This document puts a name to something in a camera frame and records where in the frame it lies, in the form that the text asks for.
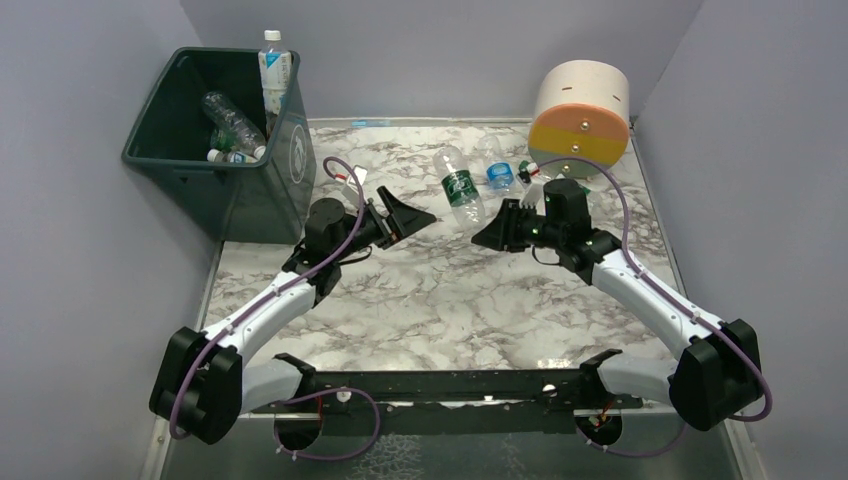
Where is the clear bottle dark green label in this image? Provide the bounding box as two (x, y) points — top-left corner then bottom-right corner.
(433, 145), (486, 230)

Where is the clear bottle grey blue label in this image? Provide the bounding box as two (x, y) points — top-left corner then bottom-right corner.
(206, 149), (257, 164)

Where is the green tea bottle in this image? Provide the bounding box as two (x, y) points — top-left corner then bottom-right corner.
(209, 128), (239, 151)

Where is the clear unlabelled bottle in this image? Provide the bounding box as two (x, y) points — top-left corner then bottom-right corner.
(201, 91), (266, 160)

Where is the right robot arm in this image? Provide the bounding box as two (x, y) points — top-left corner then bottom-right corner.
(472, 179), (767, 431)

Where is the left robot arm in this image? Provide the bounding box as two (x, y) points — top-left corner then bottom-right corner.
(148, 187), (437, 444)

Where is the dark green plastic bin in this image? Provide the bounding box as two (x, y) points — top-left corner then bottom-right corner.
(122, 47), (317, 244)

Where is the clear bottle blue wrap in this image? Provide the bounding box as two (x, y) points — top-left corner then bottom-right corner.
(477, 135), (515, 194)

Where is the clear bottle green white label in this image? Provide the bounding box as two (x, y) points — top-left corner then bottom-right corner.
(517, 160), (565, 186)

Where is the white cylinder with coloured face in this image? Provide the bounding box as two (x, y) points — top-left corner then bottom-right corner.
(527, 60), (630, 179)

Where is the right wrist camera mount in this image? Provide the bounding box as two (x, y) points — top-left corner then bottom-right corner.
(520, 183), (544, 209)

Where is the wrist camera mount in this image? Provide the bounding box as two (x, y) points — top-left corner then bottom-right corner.
(520, 183), (544, 209)
(333, 165), (368, 209)

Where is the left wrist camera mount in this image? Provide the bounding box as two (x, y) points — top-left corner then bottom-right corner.
(333, 165), (368, 209)

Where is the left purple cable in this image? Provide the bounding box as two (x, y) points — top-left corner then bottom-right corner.
(168, 156), (383, 463)

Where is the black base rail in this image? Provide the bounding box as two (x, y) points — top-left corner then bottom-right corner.
(256, 369), (643, 437)

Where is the aluminium frame rail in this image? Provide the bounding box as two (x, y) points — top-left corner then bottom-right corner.
(156, 370), (747, 422)

